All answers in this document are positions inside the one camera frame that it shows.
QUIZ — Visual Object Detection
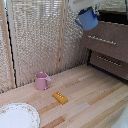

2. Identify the long metal drawer handle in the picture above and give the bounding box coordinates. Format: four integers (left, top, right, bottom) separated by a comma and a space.
96, 54, 123, 68

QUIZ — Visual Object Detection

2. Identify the short metal drawer handle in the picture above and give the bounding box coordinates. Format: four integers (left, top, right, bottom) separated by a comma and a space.
87, 34, 118, 46

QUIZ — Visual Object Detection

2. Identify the white patterned plate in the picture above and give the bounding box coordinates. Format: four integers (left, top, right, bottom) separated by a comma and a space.
0, 102, 41, 128

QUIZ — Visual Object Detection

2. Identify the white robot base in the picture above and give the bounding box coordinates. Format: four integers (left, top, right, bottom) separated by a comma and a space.
111, 105, 128, 128

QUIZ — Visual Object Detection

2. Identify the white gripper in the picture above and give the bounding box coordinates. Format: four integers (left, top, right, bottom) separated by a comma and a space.
68, 0, 102, 20

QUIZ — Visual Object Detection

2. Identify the blue mug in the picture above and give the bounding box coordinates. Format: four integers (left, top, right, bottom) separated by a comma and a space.
74, 7, 100, 32

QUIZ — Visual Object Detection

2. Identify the yellow perforated block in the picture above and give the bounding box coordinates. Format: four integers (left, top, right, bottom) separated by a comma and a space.
51, 91, 69, 105

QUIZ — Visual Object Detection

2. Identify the thin wooden post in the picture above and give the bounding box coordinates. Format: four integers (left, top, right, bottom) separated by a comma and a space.
55, 0, 66, 76

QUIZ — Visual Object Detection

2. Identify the dark wooden drawer cabinet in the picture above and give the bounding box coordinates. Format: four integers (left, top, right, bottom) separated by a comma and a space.
81, 9, 128, 83

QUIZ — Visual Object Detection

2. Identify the bamboo screen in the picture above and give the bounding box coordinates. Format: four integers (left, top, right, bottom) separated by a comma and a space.
0, 0, 128, 94

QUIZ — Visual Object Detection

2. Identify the pink mug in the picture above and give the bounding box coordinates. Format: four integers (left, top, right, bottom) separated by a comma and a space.
35, 72, 53, 91

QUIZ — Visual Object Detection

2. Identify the thick wooden post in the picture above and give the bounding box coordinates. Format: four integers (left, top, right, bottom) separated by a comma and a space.
0, 0, 17, 90

